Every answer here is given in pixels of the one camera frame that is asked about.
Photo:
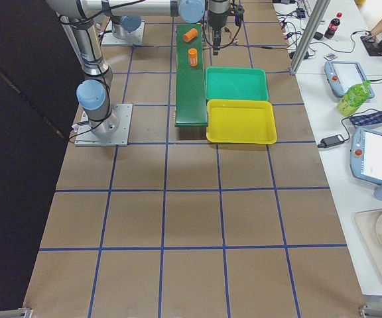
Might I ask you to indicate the green plastic tray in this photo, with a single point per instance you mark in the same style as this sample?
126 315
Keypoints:
236 83

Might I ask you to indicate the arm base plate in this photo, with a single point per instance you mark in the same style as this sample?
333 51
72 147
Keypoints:
119 36
114 131

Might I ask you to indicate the yellow plastic tray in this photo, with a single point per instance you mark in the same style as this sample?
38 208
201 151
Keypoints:
241 121

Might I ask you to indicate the orange cylinder with label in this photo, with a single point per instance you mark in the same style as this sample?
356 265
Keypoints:
193 57

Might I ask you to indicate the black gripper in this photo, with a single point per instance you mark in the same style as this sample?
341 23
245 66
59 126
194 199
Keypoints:
217 18

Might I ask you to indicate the cola bottle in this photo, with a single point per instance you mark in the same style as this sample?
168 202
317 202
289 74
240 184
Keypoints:
333 26

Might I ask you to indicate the green drink bottle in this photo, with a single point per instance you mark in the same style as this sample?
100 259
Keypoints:
354 98

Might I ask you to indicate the green conveyor belt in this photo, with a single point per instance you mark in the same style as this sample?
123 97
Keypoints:
191 108

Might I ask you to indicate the aluminium frame post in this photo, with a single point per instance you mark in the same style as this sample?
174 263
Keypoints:
311 27

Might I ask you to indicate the grey teach pendant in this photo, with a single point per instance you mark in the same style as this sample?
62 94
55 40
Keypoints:
342 75

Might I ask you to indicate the black power adapter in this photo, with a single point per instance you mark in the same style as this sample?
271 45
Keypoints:
331 141

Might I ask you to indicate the plain orange cylinder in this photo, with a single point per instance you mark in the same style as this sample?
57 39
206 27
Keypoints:
190 35

